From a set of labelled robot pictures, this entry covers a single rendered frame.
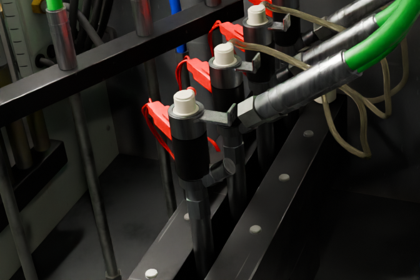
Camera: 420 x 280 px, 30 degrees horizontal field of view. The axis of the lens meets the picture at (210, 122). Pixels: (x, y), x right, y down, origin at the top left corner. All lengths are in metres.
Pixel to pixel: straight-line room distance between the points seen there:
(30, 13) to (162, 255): 0.34
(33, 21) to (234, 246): 0.36
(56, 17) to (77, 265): 0.33
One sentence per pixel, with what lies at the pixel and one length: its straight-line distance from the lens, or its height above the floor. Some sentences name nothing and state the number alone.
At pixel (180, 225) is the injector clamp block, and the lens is 0.71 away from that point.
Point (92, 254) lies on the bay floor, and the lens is 0.94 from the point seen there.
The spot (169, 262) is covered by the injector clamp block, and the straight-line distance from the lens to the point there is 0.68.
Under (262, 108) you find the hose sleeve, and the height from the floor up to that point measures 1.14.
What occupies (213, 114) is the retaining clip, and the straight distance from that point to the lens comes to 0.59.
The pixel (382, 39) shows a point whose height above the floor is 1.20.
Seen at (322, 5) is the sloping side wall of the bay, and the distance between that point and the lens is 0.87.
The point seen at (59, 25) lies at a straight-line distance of 0.72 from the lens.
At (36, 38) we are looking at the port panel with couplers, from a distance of 0.90.
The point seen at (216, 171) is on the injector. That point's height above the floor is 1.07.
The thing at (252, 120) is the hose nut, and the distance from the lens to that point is 0.56.
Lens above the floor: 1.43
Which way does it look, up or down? 32 degrees down
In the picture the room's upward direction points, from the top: 6 degrees counter-clockwise
